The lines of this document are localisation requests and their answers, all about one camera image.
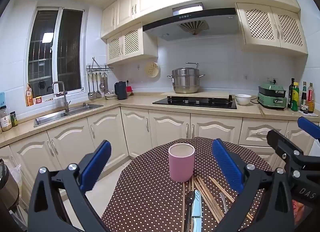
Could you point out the small red container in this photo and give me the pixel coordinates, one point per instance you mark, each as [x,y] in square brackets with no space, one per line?
[129,89]

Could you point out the range hood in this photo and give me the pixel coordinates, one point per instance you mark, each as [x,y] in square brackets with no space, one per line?
[190,22]

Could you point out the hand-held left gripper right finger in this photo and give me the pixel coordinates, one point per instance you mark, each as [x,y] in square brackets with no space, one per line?
[227,164]

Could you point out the steel sink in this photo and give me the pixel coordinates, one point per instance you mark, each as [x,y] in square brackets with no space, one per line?
[62,115]

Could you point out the orange dish soap bottle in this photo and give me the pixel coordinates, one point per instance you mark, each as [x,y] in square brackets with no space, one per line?
[29,95]

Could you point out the wide lattice door cabinet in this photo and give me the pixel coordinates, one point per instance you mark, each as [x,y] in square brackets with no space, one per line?
[272,29]

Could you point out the cream lower kitchen cabinets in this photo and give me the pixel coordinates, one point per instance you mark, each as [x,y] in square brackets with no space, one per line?
[140,132]

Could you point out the dark oil bottle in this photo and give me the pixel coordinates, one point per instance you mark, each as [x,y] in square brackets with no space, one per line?
[290,94]

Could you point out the stacked small bowls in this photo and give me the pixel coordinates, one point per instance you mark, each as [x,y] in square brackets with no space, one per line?
[110,95]

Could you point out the small lattice door cabinet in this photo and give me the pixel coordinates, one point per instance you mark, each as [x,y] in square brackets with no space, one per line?
[130,44]

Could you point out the hanging steel skimmer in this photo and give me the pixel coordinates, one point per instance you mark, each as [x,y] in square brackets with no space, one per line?
[101,85]

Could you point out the wall utensil rack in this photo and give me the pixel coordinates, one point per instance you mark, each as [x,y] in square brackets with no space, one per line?
[98,67]

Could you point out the small dark green bottle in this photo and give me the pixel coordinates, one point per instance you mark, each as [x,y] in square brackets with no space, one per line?
[13,119]

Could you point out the clear bottle with red label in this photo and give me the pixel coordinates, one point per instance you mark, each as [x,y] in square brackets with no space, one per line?
[310,98]

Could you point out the black electric kettle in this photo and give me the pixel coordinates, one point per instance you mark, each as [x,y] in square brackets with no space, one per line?
[121,90]

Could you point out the orange packet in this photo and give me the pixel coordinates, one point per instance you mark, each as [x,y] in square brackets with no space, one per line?
[298,212]

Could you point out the small dark metal spoon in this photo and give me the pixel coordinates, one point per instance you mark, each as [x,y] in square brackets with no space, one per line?
[190,202]

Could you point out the steel rice cooker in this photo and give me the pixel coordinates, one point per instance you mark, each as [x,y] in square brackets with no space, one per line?
[7,187]

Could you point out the kitchen window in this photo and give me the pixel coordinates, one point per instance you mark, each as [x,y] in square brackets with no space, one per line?
[55,52]

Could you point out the white plastic bag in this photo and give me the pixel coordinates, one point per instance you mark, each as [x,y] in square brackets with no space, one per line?
[17,175]

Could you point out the dark sauce bottle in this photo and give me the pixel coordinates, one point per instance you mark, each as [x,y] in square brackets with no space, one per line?
[304,97]

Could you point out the hanging steel spatula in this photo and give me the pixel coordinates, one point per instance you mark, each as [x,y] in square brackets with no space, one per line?
[98,94]

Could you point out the green bottle with yellow cap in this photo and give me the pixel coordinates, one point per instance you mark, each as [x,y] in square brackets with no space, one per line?
[295,98]

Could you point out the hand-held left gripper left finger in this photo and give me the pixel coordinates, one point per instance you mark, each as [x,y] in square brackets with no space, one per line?
[96,164]

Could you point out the black glass cooktop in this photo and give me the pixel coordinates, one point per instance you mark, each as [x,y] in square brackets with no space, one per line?
[195,102]

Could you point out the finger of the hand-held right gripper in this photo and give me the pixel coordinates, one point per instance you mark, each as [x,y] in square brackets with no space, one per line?
[309,128]
[277,139]

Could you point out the brown polka dot tablecloth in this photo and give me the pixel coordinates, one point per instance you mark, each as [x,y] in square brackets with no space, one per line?
[145,184]

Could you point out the hanging steel serving spoon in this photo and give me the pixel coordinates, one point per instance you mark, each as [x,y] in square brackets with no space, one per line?
[106,89]

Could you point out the light blue knife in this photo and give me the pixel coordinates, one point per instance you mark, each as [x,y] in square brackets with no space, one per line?
[197,207]

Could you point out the steel faucet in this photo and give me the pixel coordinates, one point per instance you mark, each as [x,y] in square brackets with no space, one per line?
[65,99]

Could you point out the small red jar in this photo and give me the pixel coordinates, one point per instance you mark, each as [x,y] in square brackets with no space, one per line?
[38,100]

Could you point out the wooden board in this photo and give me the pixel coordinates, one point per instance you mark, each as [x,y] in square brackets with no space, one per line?
[215,94]

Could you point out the clear jar with white label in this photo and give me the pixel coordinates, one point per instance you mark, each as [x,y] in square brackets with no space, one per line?
[5,122]

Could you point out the pink cup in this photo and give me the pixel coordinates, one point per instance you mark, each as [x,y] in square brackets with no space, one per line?
[181,163]

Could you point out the stainless steel steamer pot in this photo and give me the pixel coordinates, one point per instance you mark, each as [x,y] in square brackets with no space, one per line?
[186,79]

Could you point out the light blue box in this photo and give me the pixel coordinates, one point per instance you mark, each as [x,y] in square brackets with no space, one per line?
[2,99]

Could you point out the pile of wooden chopsticks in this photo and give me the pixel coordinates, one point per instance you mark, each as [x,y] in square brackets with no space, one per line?
[207,197]

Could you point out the green electric multi cooker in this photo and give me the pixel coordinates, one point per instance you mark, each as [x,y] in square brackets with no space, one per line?
[272,95]

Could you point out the hanging steel ladle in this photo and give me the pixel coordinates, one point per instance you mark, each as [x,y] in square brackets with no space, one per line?
[89,92]

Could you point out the white bowl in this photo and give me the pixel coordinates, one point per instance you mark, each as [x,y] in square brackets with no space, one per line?
[243,99]

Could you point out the shiny metal spoon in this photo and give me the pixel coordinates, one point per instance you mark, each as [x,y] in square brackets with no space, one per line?
[223,202]

